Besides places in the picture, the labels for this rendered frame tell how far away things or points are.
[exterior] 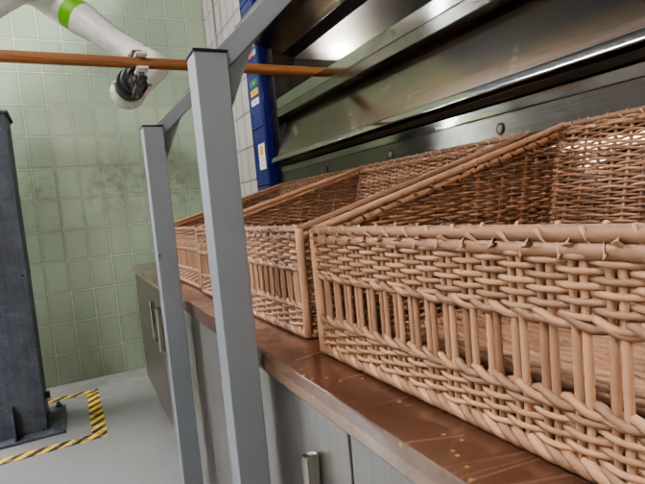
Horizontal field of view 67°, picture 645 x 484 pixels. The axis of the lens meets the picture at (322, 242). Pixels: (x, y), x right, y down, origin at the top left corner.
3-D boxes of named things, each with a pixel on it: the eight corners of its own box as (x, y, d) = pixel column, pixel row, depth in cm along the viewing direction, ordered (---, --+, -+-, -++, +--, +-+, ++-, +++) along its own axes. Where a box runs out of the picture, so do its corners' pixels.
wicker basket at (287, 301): (371, 264, 136) (363, 165, 134) (549, 285, 87) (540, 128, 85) (198, 293, 114) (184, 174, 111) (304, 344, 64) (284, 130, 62)
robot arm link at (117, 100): (128, 119, 172) (101, 96, 168) (151, 94, 175) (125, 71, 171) (132, 110, 160) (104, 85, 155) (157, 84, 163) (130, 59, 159)
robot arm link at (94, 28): (76, 40, 175) (63, 19, 165) (97, 19, 178) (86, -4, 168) (156, 95, 173) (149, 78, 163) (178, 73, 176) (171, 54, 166)
